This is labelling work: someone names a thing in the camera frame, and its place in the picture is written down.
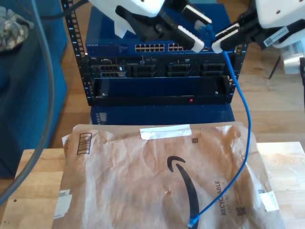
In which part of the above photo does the blue network cable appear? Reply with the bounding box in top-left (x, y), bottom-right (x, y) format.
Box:
top-left (187, 20), bottom-right (253, 229)

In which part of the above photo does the black rack server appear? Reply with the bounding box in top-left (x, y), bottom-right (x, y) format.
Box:
top-left (87, 55), bottom-right (235, 79)

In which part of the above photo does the white tape strip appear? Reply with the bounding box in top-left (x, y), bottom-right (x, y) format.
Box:
top-left (139, 124), bottom-right (193, 140)
top-left (258, 190), bottom-right (280, 212)

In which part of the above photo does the camouflage cloth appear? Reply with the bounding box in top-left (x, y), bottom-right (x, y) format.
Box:
top-left (0, 6), bottom-right (35, 53)

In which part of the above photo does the blue sofa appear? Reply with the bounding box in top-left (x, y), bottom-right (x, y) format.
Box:
top-left (0, 0), bottom-right (69, 179)

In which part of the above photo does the brown paper mailer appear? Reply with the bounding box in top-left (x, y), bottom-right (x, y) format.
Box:
top-left (51, 121), bottom-right (286, 229)

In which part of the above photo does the white shipping label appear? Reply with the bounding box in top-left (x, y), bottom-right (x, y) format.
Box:
top-left (52, 189), bottom-right (73, 219)

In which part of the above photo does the blue network switch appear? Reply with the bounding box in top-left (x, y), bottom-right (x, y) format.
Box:
top-left (85, 5), bottom-right (238, 56)

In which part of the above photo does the black server rack frame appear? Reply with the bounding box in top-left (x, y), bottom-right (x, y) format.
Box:
top-left (61, 0), bottom-right (253, 107)

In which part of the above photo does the black camera cable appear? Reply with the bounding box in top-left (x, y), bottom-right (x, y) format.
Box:
top-left (0, 0), bottom-right (89, 207)

